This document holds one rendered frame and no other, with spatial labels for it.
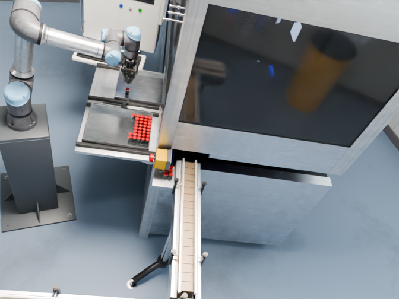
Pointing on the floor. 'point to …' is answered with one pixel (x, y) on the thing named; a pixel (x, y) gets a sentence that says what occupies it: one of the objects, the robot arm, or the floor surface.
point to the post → (176, 96)
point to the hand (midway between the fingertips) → (128, 80)
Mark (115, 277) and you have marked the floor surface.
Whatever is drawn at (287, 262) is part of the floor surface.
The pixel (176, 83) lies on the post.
